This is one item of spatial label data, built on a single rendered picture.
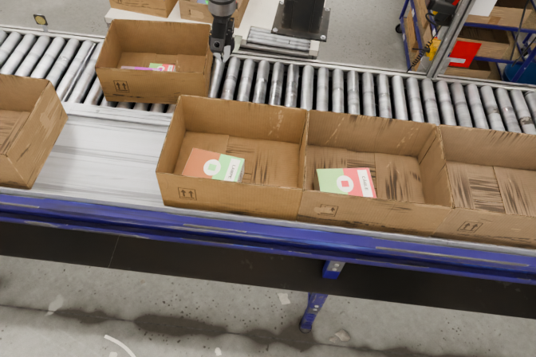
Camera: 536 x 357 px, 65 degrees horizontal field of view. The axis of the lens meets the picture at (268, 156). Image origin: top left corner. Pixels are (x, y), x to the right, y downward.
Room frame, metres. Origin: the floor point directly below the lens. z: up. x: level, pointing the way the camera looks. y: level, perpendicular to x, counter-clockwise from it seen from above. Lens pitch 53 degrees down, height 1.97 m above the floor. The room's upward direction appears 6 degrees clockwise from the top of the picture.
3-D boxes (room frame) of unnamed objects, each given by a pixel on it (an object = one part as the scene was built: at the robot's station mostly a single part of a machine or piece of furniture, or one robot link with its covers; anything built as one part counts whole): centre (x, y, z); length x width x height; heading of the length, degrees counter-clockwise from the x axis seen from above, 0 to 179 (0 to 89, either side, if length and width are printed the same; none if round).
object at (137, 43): (1.27, 0.47, 0.83); 0.39 x 0.29 x 0.17; 94
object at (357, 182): (0.69, -0.23, 0.92); 0.16 x 0.11 x 0.07; 99
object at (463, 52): (1.48, -0.75, 0.85); 0.16 x 0.01 x 0.13; 89
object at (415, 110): (1.19, -0.59, 0.72); 0.52 x 0.05 x 0.05; 179
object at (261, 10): (1.87, 0.30, 0.74); 1.00 x 0.58 x 0.03; 85
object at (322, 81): (1.19, -0.20, 0.72); 0.52 x 0.05 x 0.05; 179
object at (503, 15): (2.10, -1.06, 0.79); 0.40 x 0.30 x 0.10; 0
